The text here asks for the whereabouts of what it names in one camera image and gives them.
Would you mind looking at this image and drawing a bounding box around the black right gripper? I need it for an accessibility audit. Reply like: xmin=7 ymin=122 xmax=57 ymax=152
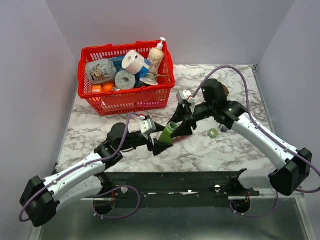
xmin=166 ymin=101 xmax=215 ymax=138

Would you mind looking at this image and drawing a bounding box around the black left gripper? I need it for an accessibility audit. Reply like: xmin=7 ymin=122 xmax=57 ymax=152
xmin=118 ymin=122 xmax=174 ymax=157

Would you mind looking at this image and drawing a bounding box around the green pill bottle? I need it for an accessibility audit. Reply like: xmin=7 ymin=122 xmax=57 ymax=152
xmin=158 ymin=122 xmax=179 ymax=144

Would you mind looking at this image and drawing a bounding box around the red weekly pill organizer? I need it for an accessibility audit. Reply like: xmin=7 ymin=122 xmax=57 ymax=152
xmin=172 ymin=135 xmax=192 ymax=144

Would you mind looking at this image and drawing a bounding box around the green bottle cap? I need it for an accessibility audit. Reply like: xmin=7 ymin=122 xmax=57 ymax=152
xmin=207 ymin=128 xmax=219 ymax=139

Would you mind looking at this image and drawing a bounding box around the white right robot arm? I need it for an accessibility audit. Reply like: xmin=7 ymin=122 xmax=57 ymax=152
xmin=171 ymin=79 xmax=312 ymax=196

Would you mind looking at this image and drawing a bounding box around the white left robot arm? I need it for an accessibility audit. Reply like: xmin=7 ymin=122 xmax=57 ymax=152
xmin=18 ymin=116 xmax=173 ymax=228

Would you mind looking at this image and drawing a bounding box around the red plastic shopping basket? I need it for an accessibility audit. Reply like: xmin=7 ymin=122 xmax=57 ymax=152
xmin=77 ymin=37 xmax=176 ymax=116

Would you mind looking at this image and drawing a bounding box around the small white pill bottle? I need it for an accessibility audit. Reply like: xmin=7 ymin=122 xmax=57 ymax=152
xmin=219 ymin=125 xmax=229 ymax=133

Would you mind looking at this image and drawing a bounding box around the brown lidded paper cup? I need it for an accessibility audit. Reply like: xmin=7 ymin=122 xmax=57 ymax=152
xmin=222 ymin=85 xmax=230 ymax=97

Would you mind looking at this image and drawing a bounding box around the grey toilet paper roll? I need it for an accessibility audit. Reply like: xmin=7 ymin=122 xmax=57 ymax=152
xmin=114 ymin=70 xmax=136 ymax=90

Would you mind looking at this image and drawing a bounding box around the cream pump lotion bottle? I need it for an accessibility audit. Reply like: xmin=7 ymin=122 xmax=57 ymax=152
xmin=147 ymin=37 xmax=166 ymax=74

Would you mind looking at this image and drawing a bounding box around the orange fruit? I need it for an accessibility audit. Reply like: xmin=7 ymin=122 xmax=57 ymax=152
xmin=102 ymin=81 xmax=116 ymax=92

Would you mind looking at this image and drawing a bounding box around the white toilet paper roll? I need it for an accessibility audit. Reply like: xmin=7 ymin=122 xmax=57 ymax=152
xmin=121 ymin=50 xmax=145 ymax=75

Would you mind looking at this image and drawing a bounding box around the orange small box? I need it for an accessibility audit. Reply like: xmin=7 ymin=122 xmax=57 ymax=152
xmin=92 ymin=84 xmax=103 ymax=93

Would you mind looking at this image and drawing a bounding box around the blue box in basket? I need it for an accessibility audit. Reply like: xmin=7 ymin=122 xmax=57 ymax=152
xmin=110 ymin=55 xmax=150 ymax=88

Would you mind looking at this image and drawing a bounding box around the grey printed package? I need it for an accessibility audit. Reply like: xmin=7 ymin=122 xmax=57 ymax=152
xmin=85 ymin=59 xmax=117 ymax=85

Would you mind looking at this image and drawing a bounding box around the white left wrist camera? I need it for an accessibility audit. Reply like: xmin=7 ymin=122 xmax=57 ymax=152
xmin=139 ymin=118 xmax=156 ymax=136

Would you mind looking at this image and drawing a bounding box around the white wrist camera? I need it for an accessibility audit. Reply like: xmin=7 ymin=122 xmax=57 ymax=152
xmin=176 ymin=90 xmax=195 ymax=105
xmin=139 ymin=118 xmax=156 ymax=136

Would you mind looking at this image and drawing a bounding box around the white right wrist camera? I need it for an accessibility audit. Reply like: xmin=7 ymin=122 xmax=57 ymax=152
xmin=176 ymin=90 xmax=195 ymax=105

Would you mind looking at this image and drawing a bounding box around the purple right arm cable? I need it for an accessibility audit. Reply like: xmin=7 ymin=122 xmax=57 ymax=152
xmin=189 ymin=64 xmax=320 ymax=219

